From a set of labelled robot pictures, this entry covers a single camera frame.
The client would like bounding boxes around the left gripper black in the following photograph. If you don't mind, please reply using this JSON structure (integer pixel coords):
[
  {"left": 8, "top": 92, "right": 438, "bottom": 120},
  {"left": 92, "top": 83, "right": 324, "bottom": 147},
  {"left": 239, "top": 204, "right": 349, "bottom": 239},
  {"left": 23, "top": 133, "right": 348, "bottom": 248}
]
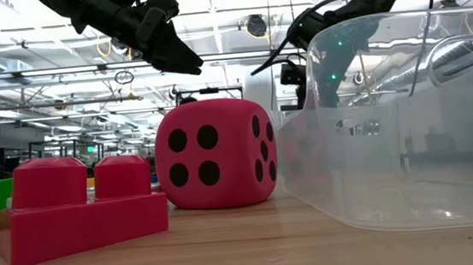
[{"left": 71, "top": 0, "right": 205, "bottom": 86}]

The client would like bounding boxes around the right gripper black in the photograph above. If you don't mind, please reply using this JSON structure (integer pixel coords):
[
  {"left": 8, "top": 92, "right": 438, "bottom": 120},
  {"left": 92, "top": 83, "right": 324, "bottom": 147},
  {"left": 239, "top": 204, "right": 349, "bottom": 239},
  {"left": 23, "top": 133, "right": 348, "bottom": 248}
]
[{"left": 275, "top": 19, "right": 389, "bottom": 113}]

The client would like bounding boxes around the red foam die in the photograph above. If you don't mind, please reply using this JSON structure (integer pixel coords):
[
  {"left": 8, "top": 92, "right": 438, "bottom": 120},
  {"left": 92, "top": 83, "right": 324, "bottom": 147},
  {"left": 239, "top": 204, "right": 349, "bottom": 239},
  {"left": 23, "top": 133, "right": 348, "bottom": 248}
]
[{"left": 150, "top": 93, "right": 283, "bottom": 215}]

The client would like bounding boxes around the round black ceiling device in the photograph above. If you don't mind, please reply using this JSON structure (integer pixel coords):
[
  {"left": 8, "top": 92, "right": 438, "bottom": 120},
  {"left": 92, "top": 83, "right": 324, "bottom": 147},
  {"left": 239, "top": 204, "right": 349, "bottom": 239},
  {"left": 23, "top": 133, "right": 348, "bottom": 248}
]
[{"left": 245, "top": 12, "right": 269, "bottom": 39}]

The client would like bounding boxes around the clear plastic bin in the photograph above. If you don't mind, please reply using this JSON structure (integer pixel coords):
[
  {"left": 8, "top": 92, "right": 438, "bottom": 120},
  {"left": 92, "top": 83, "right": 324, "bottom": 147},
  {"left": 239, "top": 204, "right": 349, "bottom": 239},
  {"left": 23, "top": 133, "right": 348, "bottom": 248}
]
[{"left": 263, "top": 3, "right": 473, "bottom": 244}]

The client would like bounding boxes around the red two-stud toy block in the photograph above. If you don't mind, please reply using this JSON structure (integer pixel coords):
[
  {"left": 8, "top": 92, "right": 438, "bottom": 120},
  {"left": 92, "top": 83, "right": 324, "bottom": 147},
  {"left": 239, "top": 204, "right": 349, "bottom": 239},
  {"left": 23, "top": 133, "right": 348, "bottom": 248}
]
[{"left": 0, "top": 146, "right": 174, "bottom": 265}]

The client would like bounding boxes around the black background frame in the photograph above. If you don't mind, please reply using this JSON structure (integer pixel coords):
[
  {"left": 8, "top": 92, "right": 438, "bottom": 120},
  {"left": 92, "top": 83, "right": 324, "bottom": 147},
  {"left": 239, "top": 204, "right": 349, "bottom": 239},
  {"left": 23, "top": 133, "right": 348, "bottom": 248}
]
[{"left": 174, "top": 83, "right": 245, "bottom": 108}]

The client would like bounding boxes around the black hanging ring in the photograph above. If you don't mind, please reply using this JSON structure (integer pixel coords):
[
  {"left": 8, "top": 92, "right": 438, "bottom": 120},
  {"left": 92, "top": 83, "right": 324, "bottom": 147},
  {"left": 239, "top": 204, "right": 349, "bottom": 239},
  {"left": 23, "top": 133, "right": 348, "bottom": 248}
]
[{"left": 113, "top": 68, "right": 136, "bottom": 86}]

